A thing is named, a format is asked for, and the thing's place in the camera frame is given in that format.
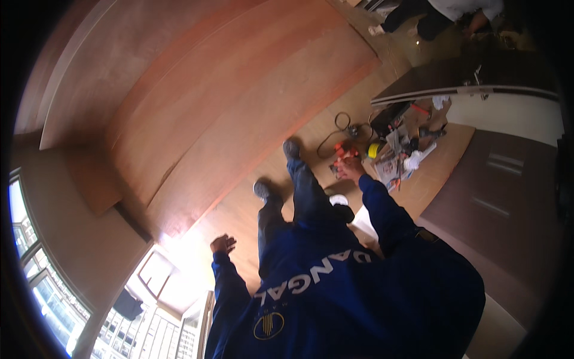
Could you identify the person's left hand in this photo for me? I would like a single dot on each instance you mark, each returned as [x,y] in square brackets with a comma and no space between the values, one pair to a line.
[222,245]

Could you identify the person's right hand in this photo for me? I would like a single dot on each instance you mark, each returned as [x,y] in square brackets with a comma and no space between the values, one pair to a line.
[352,169]

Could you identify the person's left fingers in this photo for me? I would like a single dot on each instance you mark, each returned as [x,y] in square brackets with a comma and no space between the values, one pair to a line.
[228,240]

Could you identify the person's right fingers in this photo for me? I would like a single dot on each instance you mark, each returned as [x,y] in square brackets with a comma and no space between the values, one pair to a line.
[342,168]

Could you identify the orange power tool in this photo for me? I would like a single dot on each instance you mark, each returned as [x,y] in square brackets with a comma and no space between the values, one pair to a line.
[344,150]

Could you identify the white round cap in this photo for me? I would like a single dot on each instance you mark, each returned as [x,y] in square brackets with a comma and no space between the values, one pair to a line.
[338,199]

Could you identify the yellow tape roll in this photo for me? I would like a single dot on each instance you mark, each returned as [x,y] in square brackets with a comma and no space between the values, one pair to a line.
[374,150]

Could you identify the person's legs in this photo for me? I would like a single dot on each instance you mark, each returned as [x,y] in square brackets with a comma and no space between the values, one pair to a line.
[305,193]

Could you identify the white paper sheet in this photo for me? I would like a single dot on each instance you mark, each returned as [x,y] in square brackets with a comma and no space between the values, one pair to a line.
[364,223]

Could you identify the heap of tools and papers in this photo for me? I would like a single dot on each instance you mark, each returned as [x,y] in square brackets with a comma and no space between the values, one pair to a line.
[403,143]

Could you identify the open window pane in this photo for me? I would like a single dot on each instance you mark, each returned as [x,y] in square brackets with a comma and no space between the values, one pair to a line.
[154,273]

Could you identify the light plywood board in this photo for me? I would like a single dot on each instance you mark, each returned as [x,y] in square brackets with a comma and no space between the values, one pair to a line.
[444,166]

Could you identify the black hanging cloth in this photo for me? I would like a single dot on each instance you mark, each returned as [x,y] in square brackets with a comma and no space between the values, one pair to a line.
[127,305]

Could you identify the large reddish plywood sheet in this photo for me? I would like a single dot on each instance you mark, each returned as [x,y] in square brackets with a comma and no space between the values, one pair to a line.
[233,112]

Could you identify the person's body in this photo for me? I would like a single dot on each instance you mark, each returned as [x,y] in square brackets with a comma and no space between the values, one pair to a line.
[358,305]

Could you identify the small plywood offcut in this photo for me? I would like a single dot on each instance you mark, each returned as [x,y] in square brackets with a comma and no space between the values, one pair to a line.
[92,184]

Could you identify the dark laminated panel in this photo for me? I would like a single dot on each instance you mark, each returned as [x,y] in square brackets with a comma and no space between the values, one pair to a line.
[471,76]

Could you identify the dark brown door panel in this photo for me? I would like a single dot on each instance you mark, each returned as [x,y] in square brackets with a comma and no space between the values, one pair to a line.
[493,215]

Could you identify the large window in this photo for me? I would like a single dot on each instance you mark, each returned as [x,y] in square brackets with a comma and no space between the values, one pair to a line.
[40,278]

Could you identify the pale plywood sheet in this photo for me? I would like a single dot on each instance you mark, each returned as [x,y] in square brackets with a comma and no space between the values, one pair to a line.
[103,67]

